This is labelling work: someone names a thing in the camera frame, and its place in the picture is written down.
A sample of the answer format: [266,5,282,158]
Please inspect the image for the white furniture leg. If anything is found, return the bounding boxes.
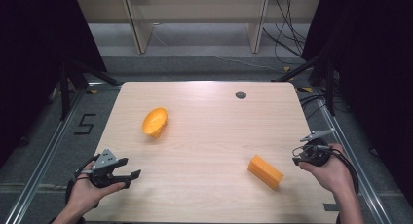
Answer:
[122,0,155,55]
[245,0,271,55]

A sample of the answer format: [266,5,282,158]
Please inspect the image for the aluminium floor rail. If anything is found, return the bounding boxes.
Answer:
[313,87,395,224]
[3,84,89,224]

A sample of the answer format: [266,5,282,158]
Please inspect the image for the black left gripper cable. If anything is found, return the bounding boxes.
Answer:
[64,154,101,209]

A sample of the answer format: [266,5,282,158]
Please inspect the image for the black curtain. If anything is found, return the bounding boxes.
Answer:
[301,0,413,205]
[0,0,108,168]

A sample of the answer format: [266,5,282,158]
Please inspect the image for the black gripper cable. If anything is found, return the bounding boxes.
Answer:
[64,154,101,209]
[319,145,360,198]

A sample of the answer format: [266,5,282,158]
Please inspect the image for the orange bowl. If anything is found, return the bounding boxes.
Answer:
[141,106,169,139]

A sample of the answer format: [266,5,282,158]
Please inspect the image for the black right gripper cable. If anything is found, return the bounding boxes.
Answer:
[319,145,360,198]

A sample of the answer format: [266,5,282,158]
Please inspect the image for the black floor cables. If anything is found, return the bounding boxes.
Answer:
[298,93,329,120]

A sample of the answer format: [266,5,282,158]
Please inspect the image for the bundle of black hanging cables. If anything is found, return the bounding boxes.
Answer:
[261,0,310,67]

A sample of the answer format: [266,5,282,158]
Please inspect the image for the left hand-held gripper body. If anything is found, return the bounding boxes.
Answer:
[87,148,129,190]

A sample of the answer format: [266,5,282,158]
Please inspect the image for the black metal stand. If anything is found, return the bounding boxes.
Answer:
[57,57,121,122]
[272,45,340,117]

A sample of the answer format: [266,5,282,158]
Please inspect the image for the person's left hand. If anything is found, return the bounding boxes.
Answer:
[66,175,127,216]

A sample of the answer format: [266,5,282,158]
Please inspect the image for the orange rectangular block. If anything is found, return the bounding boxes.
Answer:
[246,154,285,191]

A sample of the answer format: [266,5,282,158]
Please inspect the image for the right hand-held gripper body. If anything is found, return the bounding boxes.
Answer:
[291,129,337,168]

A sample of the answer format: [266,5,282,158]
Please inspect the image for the person's right hand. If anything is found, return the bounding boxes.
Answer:
[298,143,357,200]

